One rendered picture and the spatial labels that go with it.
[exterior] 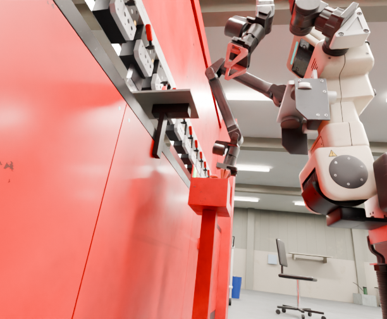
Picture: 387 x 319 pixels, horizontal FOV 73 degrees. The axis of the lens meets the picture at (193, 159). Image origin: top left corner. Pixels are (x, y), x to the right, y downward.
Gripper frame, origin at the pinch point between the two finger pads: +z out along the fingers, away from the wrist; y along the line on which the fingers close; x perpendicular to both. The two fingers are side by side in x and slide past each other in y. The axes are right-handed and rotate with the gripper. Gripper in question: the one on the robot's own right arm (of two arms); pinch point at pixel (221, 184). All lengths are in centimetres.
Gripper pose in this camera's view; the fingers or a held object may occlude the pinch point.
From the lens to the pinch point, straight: 125.2
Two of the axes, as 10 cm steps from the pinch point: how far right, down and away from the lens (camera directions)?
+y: -9.2, -2.5, 3.2
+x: -1.9, -4.1, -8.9
